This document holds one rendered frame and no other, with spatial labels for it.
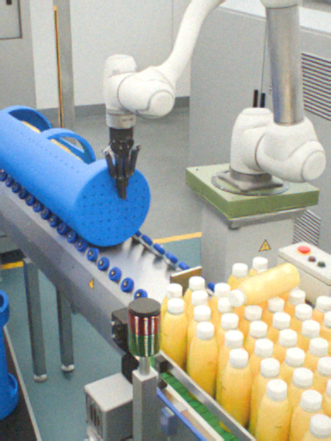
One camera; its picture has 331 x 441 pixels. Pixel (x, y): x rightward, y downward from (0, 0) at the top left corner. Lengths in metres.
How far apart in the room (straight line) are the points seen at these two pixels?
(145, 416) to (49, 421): 1.55
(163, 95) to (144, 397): 0.81
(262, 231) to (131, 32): 5.06
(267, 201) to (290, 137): 0.29
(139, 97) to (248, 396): 0.83
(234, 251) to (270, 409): 1.08
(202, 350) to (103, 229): 0.75
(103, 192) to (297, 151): 0.63
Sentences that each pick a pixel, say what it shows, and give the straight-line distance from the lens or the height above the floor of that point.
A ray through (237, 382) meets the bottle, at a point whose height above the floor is 1.04.
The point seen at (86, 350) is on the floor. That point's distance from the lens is 3.28.
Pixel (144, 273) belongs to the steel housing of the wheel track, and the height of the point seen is 0.93.
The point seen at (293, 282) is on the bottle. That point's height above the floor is 1.13.
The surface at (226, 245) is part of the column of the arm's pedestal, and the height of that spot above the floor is 0.87.
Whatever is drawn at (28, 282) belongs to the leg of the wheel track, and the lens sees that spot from 2.81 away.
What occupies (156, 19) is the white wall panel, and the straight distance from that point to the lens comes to 7.26.
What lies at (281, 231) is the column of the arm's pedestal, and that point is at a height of 0.91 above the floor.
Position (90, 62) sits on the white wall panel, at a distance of 7.09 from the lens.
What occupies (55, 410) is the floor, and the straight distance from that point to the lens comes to 2.95.
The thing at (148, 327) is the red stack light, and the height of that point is 1.23.
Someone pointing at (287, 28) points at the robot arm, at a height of 1.65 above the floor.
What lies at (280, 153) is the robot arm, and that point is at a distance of 2.13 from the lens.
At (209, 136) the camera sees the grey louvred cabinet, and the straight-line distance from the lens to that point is 4.79.
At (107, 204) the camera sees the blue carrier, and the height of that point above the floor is 1.10.
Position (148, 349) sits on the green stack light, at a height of 1.18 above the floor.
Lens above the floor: 1.91
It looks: 24 degrees down
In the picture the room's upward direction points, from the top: 1 degrees clockwise
